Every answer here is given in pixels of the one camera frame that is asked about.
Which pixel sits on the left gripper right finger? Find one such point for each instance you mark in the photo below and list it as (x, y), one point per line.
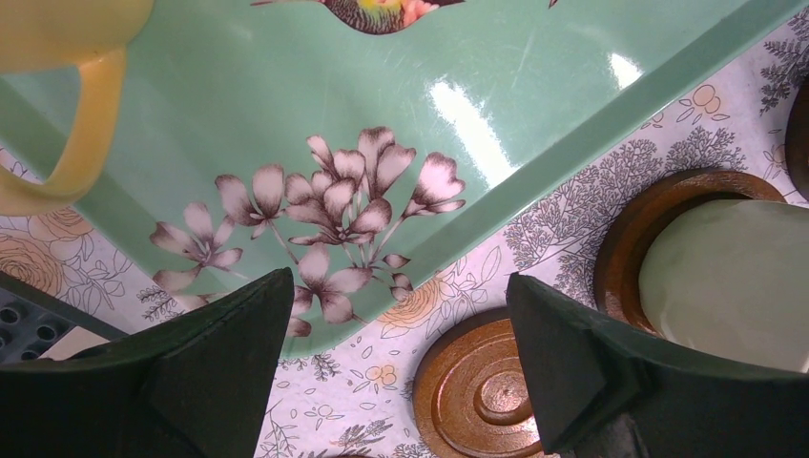
(602, 388)

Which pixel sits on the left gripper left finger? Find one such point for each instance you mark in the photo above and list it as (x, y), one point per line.
(195, 386)

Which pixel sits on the brown wooden coaster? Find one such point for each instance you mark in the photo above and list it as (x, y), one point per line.
(616, 270)
(469, 395)

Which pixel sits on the pale green mug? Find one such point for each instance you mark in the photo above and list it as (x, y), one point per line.
(730, 278)

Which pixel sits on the yellow mug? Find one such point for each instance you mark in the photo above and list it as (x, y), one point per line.
(91, 38)

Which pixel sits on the light wooden block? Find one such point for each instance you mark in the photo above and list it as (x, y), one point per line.
(74, 341)

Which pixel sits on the floral tablecloth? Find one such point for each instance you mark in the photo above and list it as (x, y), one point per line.
(354, 397)

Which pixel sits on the green serving tray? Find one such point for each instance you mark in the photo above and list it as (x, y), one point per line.
(363, 144)

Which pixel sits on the dark base plate with blocks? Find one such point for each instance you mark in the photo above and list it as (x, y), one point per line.
(32, 321)

